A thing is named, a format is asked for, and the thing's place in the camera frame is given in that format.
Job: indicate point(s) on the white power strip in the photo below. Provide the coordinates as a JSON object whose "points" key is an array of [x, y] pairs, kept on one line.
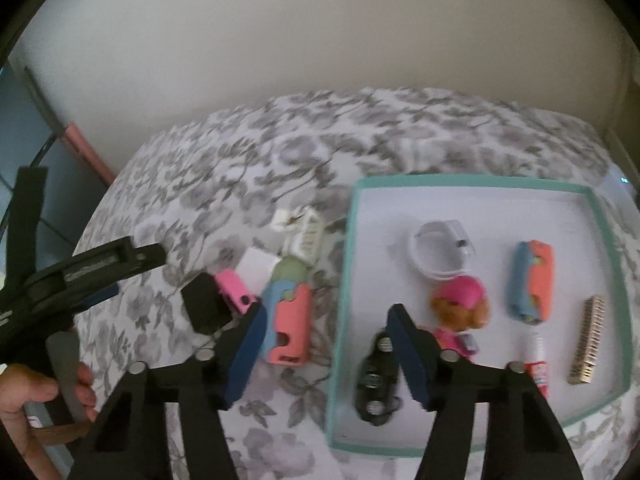
{"points": [[617, 188]]}

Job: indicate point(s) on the teal shallow box tray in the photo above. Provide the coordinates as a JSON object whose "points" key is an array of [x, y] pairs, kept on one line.
{"points": [[497, 213]]}

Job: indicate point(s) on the black toy car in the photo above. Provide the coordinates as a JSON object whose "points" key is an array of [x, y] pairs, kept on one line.
{"points": [[376, 398]]}

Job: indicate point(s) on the small blue coral case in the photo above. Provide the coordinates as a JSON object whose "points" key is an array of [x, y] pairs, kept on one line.
{"points": [[530, 289]]}

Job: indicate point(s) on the grey floral blanket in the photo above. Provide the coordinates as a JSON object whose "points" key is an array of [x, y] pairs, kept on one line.
{"points": [[207, 190]]}

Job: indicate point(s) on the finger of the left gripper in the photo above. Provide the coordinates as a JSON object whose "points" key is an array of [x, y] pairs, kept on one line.
{"points": [[93, 274]]}

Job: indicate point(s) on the gold patterned lighter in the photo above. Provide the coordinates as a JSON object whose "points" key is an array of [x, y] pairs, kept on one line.
{"points": [[586, 354]]}

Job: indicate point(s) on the white smartwatch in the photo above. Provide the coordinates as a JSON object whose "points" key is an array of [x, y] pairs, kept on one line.
{"points": [[440, 249]]}

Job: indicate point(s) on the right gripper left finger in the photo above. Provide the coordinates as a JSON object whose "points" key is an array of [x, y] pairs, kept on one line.
{"points": [[129, 439]]}

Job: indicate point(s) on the black power adapter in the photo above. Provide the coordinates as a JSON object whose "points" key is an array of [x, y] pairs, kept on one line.
{"points": [[205, 307]]}

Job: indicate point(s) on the white power adapter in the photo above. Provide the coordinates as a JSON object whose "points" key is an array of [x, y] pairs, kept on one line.
{"points": [[255, 269]]}

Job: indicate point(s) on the pink puppy toy figure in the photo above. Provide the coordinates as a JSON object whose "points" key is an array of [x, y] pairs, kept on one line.
{"points": [[460, 305]]}

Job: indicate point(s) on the pink kids smartwatch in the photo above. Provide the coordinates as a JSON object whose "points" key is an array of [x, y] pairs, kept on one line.
{"points": [[235, 293]]}

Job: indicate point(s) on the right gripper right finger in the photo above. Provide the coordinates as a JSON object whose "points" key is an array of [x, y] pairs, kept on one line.
{"points": [[524, 440]]}

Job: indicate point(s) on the red glue bottle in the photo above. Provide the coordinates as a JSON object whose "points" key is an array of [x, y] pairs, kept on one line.
{"points": [[536, 362]]}

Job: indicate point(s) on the large blue coral case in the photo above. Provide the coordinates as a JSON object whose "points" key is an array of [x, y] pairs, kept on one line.
{"points": [[287, 338]]}

